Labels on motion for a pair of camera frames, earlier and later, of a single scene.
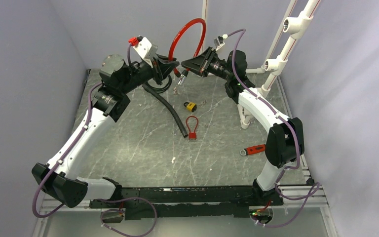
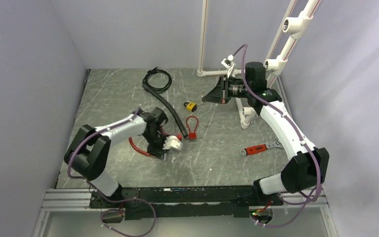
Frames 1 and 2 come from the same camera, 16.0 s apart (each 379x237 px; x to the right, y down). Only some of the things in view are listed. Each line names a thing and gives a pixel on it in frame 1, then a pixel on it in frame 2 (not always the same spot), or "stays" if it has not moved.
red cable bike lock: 184,73 → 178,136
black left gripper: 163,66 → 157,151
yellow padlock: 191,106 stays
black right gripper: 197,64 → 220,94
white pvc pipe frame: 294,27 stays
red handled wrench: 252,149 stays
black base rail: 188,202 stays
